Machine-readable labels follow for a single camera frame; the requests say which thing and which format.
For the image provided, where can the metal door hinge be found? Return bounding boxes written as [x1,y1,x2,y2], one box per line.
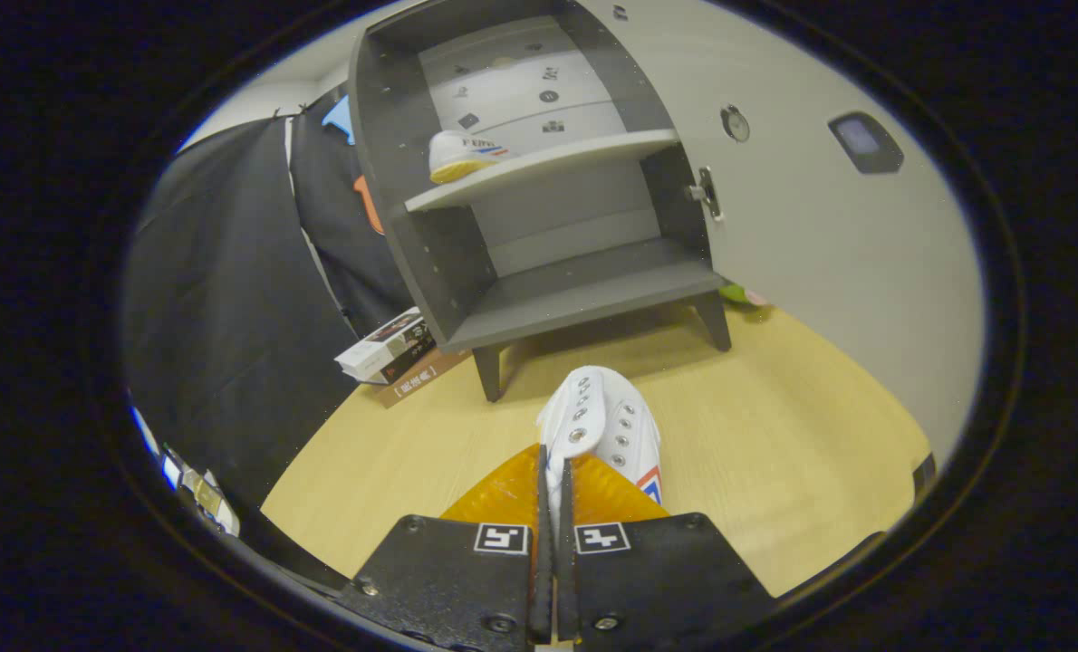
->
[684,166,724,223]

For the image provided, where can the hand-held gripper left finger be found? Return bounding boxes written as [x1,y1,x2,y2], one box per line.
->
[344,444,553,648]

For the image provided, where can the black backdrop cloth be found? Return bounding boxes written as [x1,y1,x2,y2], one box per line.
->
[122,86,418,517]

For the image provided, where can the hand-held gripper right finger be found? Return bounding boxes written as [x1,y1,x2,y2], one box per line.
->
[557,453,775,646]

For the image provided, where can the light grey shoe cabinet door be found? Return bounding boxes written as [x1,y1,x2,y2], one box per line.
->
[584,0,984,445]

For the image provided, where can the brown book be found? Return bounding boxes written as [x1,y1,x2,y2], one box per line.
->
[380,349,472,408]

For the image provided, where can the white lace-up shoe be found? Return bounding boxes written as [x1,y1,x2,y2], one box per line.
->
[536,365,663,535]

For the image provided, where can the black book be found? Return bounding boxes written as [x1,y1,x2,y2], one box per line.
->
[371,333,438,386]

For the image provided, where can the grey shoe cabinet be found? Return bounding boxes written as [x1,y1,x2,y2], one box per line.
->
[347,0,735,404]

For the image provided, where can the white shoe with yellow sole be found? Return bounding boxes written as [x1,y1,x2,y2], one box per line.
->
[428,129,510,185]

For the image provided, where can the pile of colourful small items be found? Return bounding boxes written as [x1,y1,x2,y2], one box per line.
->
[130,406,241,537]

